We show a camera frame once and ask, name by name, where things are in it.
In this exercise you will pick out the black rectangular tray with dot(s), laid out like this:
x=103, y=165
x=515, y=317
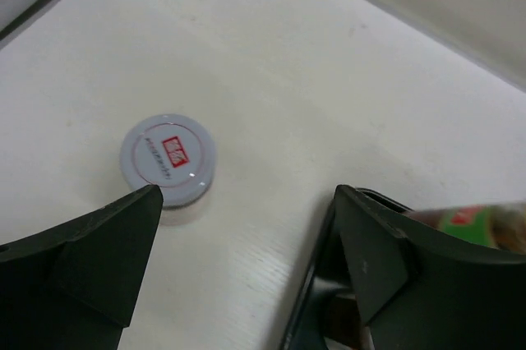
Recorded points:
x=326, y=276

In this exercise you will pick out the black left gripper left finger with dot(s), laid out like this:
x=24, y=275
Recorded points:
x=75, y=286

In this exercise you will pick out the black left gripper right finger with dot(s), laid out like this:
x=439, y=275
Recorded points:
x=418, y=288

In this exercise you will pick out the green label sauce bottle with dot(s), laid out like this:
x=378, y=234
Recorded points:
x=499, y=226

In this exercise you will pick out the white lid sauce jar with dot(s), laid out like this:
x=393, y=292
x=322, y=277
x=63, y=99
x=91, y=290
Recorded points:
x=178, y=155

